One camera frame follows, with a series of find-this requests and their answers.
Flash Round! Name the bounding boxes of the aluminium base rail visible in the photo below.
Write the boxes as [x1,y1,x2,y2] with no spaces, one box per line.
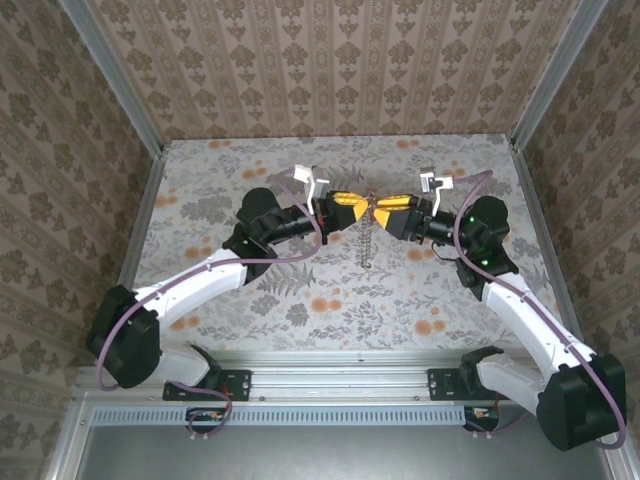
[72,349,621,402]

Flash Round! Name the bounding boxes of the black connector box with wires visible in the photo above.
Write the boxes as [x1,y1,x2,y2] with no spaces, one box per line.
[185,407,232,435]
[462,404,503,434]

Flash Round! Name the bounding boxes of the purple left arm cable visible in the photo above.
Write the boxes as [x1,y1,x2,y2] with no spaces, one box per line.
[96,167,324,442]

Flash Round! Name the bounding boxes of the aluminium frame post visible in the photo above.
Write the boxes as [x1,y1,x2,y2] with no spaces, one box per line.
[509,0,610,152]
[58,0,166,159]

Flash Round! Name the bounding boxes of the aluminium lower frame bar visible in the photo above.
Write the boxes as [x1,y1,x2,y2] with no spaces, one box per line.
[43,399,96,480]
[597,439,640,480]

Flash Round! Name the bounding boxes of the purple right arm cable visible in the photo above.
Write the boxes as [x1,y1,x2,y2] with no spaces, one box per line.
[451,169,629,448]

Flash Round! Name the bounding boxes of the grey slotted cable duct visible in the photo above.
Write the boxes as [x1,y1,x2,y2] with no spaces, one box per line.
[92,404,466,427]

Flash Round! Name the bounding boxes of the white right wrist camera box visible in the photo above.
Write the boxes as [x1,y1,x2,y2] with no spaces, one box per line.
[417,166,456,215]

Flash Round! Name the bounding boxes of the grey metal panel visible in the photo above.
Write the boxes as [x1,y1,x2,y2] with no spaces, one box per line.
[74,424,619,480]

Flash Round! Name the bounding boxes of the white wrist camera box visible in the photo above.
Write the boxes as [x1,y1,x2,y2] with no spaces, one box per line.
[417,166,456,215]
[292,163,332,215]

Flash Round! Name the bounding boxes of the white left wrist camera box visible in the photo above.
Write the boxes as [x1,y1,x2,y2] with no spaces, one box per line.
[292,163,332,215]

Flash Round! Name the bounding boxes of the aluminium table side rail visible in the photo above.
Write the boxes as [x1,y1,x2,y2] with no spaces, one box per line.
[510,147,586,346]
[118,152,169,291]

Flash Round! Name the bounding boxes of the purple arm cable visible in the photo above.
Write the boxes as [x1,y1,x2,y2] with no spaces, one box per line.
[451,169,629,448]
[96,167,324,442]

